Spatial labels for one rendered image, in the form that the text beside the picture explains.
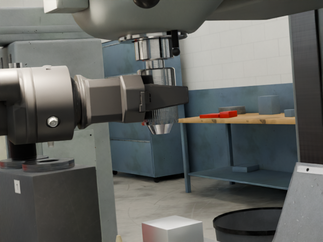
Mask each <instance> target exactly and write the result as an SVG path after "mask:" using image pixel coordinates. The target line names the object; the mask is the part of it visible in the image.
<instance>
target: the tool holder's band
mask: <svg viewBox="0 0 323 242"><path fill-rule="evenodd" d="M137 74H140V75H141V78H144V77H155V76H168V75H175V69H174V68H173V67H166V68H152V69H143V70H138V71H137Z"/></svg>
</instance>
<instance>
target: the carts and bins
mask: <svg viewBox="0 0 323 242"><path fill-rule="evenodd" d="M282 208H283V207H259V208H249V209H241V210H236V211H231V212H227V213H224V214H221V215H219V216H217V217H215V218H214V219H213V227H214V228H215V233H216V240H217V241H219V242H272V241H273V238H274V235H275V232H276V228H277V225H278V221H279V218H280V215H281V212H282Z"/></svg>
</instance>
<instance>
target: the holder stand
mask: <svg viewBox="0 0 323 242"><path fill-rule="evenodd" d="M0 242H102V236H101V225H100V214H99V198H98V187H97V176H96V167H95V166H91V165H81V164H75V159H74V158H71V157H60V158H49V156H42V155H40V156H37V157H36V158H33V159H25V160H11V158H8V159H3V160H1V161H0Z"/></svg>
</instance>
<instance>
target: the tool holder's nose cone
mask: <svg viewBox="0 0 323 242"><path fill-rule="evenodd" d="M172 125H173V123H172V124H163V125H147V127H148V129H149V130H150V132H151V134H164V133H170V130H171V128H172Z"/></svg>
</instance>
